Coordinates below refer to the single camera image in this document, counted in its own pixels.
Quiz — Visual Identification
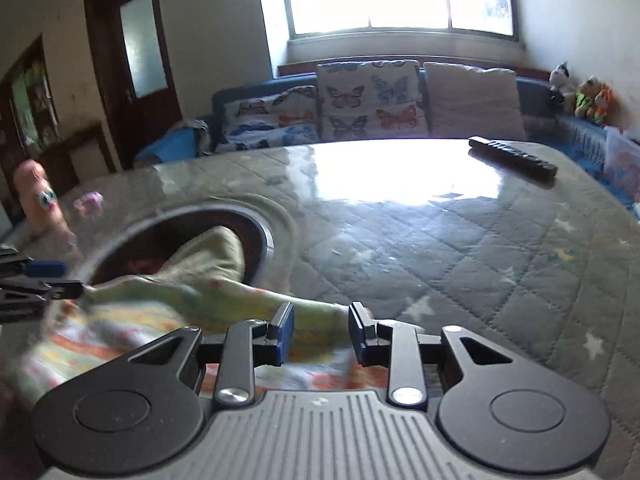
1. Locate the yellow green plush toy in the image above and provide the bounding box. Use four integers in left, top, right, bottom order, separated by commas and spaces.
573, 76, 603, 120

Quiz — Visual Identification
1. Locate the blue bundled cloth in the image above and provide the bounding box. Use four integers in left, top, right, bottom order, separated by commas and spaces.
134, 119, 210, 168

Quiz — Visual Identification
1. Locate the dark blue sofa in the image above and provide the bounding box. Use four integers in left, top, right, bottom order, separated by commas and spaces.
134, 60, 639, 214

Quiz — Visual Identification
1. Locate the dark wooden door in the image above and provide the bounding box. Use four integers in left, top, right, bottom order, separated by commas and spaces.
85, 0, 182, 169

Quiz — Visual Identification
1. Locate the butterfly print cushion upright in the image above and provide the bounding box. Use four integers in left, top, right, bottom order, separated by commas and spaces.
316, 60, 427, 142

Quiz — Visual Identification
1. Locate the round black table inset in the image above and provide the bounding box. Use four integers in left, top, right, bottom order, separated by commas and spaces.
75, 200, 273, 285

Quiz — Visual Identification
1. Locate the floral children's shirt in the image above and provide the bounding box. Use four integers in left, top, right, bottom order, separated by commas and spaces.
1, 226, 387, 408

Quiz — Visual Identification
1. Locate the clear plastic storage box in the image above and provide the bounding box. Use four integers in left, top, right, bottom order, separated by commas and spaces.
603, 127, 640, 204

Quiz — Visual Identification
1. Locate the black remote control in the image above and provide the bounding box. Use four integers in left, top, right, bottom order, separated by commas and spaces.
468, 136, 558, 183

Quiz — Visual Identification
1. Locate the pink cartoon water bottle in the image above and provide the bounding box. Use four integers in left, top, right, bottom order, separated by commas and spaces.
13, 159, 75, 243

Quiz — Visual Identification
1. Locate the small pink toy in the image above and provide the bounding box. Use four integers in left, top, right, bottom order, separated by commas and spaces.
74, 191, 104, 219

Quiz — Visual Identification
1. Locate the dark wooden display cabinet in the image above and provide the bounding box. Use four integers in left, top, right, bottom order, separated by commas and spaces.
1, 38, 117, 226

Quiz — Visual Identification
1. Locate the butterfly print cushion lying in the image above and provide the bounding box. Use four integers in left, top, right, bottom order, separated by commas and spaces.
215, 86, 320, 154

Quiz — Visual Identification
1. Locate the plain beige cushion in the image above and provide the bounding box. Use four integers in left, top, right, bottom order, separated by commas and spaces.
423, 62, 527, 141

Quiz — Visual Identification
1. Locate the white plush toy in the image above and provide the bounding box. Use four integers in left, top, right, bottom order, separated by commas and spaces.
549, 62, 575, 114

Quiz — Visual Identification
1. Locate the quilted grey table cover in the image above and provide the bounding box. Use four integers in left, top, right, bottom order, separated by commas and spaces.
0, 136, 640, 480

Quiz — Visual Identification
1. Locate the orange plush toy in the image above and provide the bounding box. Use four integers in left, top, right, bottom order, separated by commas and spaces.
592, 84, 617, 126

